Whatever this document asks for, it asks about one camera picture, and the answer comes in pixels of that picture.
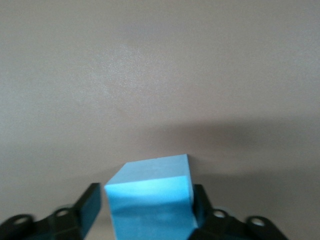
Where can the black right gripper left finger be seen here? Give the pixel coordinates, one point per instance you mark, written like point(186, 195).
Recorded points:
point(62, 225)

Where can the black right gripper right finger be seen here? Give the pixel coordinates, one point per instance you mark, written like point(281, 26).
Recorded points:
point(225, 227)

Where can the blue foam block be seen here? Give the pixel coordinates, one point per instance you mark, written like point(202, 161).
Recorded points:
point(150, 200)

